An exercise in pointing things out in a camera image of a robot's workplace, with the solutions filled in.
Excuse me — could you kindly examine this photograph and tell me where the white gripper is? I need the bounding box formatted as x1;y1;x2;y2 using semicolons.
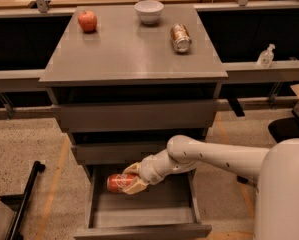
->
123;150;178;195

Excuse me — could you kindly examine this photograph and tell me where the red coke can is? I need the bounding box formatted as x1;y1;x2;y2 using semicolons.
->
107;174;137;193

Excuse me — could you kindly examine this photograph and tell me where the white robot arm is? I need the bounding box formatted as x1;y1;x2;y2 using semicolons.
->
123;135;299;240

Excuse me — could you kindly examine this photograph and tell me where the grey open bottom drawer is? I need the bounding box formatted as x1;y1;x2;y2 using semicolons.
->
74;164;212;240

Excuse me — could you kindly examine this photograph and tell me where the grey middle drawer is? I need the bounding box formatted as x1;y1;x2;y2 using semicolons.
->
71;141;166;165

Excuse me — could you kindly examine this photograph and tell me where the grey top drawer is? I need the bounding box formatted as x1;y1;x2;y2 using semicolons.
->
52;100;217;132

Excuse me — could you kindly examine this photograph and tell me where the grey drawer cabinet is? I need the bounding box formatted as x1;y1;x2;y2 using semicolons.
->
38;4;229;178

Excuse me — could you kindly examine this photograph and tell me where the brown silver can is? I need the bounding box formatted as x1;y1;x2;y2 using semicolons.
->
170;23;191;53

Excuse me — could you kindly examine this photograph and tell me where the black office chair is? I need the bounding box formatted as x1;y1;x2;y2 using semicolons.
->
236;100;299;185

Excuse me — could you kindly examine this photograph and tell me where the red apple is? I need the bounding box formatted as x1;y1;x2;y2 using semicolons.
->
78;11;97;33

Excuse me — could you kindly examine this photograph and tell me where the white bowl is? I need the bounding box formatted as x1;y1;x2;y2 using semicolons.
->
134;0;164;25

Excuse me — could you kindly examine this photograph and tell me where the black cart frame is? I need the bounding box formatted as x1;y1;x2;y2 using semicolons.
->
0;161;46;240

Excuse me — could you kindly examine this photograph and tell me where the long grey bench rail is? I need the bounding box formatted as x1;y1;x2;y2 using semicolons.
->
0;60;299;93

